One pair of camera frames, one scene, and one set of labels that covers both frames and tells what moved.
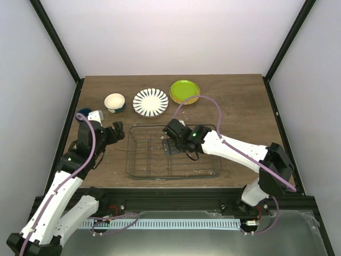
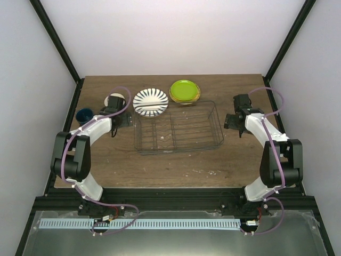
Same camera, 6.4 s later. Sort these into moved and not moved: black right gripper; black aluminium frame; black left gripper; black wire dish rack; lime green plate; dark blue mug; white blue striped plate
Moved: black left gripper; black right gripper; black wire dish rack
Not moved: dark blue mug; black aluminium frame; white blue striped plate; lime green plate
